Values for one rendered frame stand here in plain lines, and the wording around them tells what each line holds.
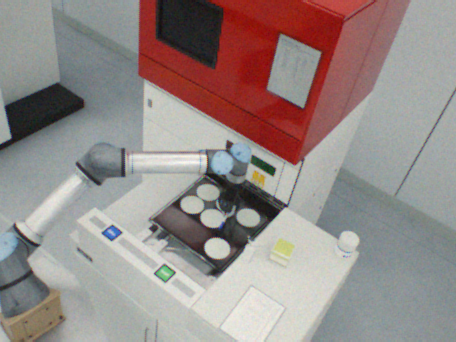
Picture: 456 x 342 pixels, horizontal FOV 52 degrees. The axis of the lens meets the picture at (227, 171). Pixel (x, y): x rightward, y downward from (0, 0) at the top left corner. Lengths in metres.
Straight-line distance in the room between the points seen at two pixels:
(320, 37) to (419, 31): 1.60
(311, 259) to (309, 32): 0.83
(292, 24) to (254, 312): 0.94
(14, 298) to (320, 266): 1.05
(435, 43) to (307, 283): 1.78
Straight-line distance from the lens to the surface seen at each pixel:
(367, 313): 2.98
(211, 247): 1.83
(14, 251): 1.59
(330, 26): 1.46
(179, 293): 1.63
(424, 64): 3.09
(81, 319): 1.75
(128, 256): 1.71
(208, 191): 2.02
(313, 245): 1.85
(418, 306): 3.17
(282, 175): 1.87
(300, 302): 1.69
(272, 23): 1.56
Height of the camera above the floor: 2.35
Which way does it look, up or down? 43 degrees down
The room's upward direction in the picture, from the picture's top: 11 degrees clockwise
